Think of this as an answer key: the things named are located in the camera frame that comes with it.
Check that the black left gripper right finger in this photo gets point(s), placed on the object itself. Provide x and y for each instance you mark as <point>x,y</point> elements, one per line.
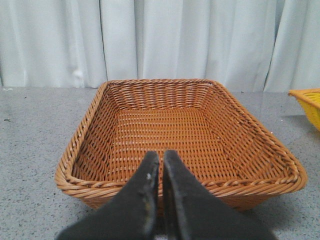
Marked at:
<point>192,213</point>

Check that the yellow woven basket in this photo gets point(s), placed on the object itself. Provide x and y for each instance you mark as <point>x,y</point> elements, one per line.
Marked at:
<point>309,100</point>

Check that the brown wicker basket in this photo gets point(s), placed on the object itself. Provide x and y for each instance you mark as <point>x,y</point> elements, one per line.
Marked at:
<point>226,148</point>

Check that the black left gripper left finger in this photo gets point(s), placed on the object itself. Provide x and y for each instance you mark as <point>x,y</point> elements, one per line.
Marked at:
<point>130,215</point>

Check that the white curtain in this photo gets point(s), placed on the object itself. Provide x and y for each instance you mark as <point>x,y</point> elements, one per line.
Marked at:
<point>247,45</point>

